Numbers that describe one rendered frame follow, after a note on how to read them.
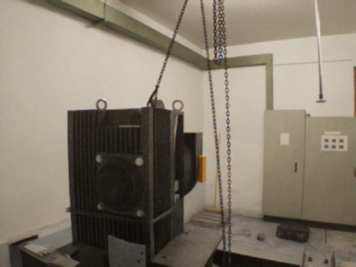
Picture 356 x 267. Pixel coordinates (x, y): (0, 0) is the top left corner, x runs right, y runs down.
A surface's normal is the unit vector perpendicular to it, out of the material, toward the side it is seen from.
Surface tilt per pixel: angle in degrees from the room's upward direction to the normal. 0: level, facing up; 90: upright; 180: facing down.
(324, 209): 90
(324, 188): 90
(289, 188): 90
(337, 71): 90
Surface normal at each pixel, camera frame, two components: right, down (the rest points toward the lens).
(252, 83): -0.50, 0.03
